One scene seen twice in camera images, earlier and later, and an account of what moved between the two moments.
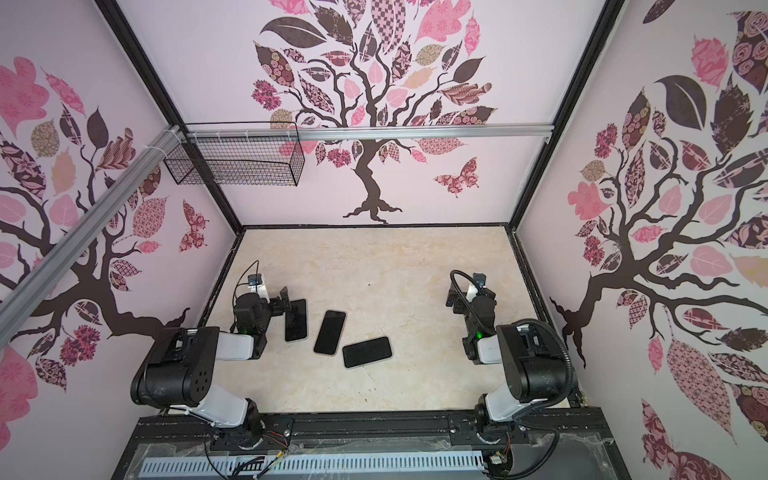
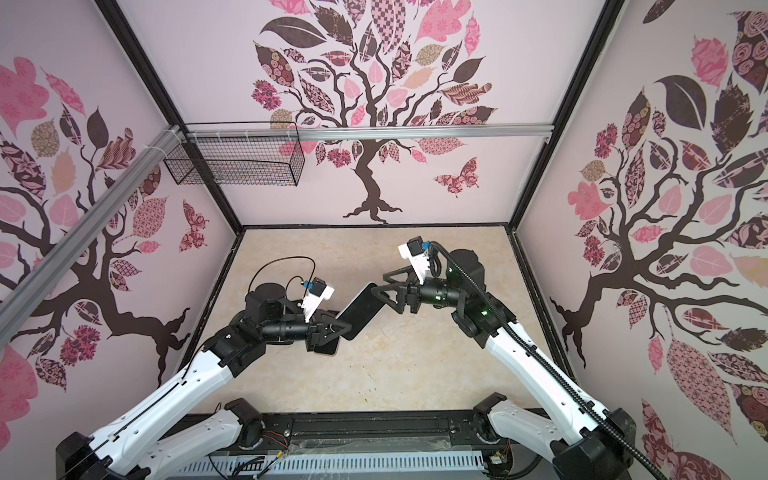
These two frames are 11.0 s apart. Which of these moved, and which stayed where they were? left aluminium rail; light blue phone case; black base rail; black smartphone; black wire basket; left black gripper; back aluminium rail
Moved: black smartphone; light blue phone case; left black gripper
Stayed: back aluminium rail; black base rail; left aluminium rail; black wire basket
